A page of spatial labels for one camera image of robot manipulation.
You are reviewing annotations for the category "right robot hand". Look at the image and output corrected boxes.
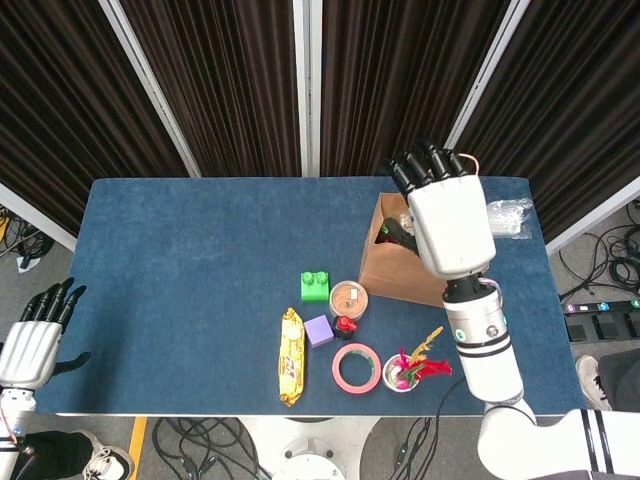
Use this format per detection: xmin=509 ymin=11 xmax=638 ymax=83
xmin=382 ymin=141 xmax=497 ymax=277

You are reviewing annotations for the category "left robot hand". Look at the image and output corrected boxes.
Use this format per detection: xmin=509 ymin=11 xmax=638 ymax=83
xmin=0 ymin=277 xmax=93 ymax=389

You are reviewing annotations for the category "clear pack of straws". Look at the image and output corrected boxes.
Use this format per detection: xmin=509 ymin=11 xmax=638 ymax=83
xmin=487 ymin=197 xmax=534 ymax=241

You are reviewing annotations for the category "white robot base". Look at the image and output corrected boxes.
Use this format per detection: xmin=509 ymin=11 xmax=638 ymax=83
xmin=234 ymin=417 xmax=381 ymax=480

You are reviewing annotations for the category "brown paper bag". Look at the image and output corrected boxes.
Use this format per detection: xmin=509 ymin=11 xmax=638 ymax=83
xmin=358 ymin=153 xmax=482 ymax=307

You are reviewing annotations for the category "black trouser leg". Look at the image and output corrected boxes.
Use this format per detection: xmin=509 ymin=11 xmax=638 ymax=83
xmin=22 ymin=430 xmax=96 ymax=479
xmin=597 ymin=348 xmax=640 ymax=414

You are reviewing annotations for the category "white sneaker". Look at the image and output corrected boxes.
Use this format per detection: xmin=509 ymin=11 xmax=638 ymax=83
xmin=574 ymin=354 xmax=616 ymax=412
xmin=79 ymin=434 xmax=135 ymax=480

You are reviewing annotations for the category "colourful feather shuttlecock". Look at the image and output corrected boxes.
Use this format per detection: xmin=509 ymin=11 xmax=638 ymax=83
xmin=392 ymin=326 xmax=454 ymax=391

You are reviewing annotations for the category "small red black toy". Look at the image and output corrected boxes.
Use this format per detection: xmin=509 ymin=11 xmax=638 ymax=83
xmin=332 ymin=314 xmax=360 ymax=341

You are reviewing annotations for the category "green toy building block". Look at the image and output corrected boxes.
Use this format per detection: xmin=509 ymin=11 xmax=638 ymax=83
xmin=300 ymin=270 xmax=332 ymax=305

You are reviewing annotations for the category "dark pleated curtain panel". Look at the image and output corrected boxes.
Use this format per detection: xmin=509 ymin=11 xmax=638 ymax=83
xmin=0 ymin=0 xmax=189 ymax=236
xmin=319 ymin=0 xmax=511 ymax=177
xmin=452 ymin=0 xmax=640 ymax=241
xmin=121 ymin=0 xmax=302 ymax=177

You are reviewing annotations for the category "white paper cup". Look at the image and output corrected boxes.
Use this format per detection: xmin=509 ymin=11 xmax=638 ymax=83
xmin=381 ymin=352 xmax=420 ymax=392

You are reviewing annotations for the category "purple cube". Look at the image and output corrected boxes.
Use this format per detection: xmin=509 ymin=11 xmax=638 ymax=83
xmin=303 ymin=315 xmax=335 ymax=349

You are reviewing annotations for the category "black foot pedal unit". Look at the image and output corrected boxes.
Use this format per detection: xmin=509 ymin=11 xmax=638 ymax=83
xmin=567 ymin=312 xmax=640 ymax=344

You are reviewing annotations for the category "blue tablecloth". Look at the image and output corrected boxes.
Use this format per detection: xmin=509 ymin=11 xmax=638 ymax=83
xmin=34 ymin=177 xmax=589 ymax=416

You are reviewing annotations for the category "red tape roll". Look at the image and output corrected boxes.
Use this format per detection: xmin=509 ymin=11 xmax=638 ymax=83
xmin=332 ymin=342 xmax=382 ymax=397

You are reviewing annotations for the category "gold foil cookie package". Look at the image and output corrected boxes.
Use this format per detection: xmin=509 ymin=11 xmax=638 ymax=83
xmin=278 ymin=306 xmax=307 ymax=409

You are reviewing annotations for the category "black cable bundle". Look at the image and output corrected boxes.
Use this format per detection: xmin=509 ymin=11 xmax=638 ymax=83
xmin=0 ymin=202 xmax=56 ymax=274
xmin=359 ymin=417 xmax=481 ymax=480
xmin=151 ymin=417 xmax=274 ymax=480
xmin=557 ymin=198 xmax=640 ymax=297

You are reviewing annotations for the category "white partition frame post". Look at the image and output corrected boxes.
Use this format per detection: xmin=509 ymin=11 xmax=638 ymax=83
xmin=444 ymin=0 xmax=531 ymax=174
xmin=98 ymin=0 xmax=202 ymax=179
xmin=292 ymin=0 xmax=322 ymax=177
xmin=545 ymin=177 xmax=640 ymax=256
xmin=0 ymin=182 xmax=77 ymax=251

